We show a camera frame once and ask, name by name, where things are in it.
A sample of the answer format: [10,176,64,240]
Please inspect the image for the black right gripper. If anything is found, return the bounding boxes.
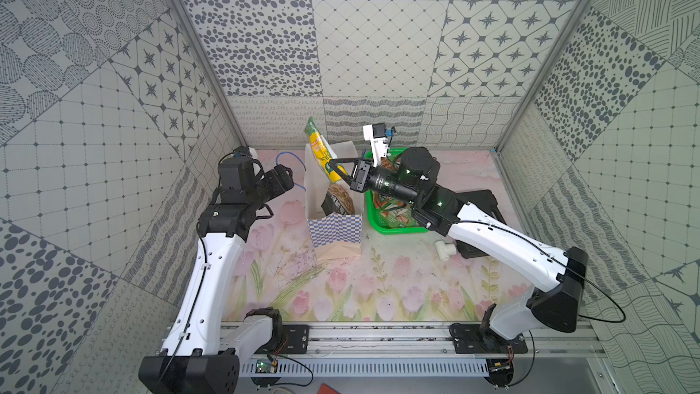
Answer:
[329,157,419,207]

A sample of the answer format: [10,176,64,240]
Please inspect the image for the yellow green condiment packet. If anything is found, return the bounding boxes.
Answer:
[304,117,342,184]

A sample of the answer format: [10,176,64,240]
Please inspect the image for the blue checkered paper bag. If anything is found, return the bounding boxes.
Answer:
[276,144,364,262]

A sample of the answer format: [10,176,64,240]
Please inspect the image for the red black condiment packet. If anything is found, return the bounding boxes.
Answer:
[321,184,355,216]

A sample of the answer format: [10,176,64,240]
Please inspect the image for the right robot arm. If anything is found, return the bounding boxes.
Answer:
[329,147,588,342]

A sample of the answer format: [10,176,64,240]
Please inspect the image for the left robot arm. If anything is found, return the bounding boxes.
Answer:
[139,146,295,393]

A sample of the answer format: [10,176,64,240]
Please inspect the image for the white pipe elbow fitting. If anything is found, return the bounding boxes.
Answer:
[435,241,458,262]

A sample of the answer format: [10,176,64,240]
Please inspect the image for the green plastic basket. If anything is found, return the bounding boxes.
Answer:
[364,148,428,235]

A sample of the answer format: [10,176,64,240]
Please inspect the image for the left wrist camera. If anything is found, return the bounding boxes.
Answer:
[233,146,260,165]

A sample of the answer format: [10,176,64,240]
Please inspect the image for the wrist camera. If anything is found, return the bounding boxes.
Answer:
[363,122,396,167]
[233,146,260,165]

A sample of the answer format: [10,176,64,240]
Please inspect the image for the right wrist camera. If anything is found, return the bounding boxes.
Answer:
[363,122,396,167]

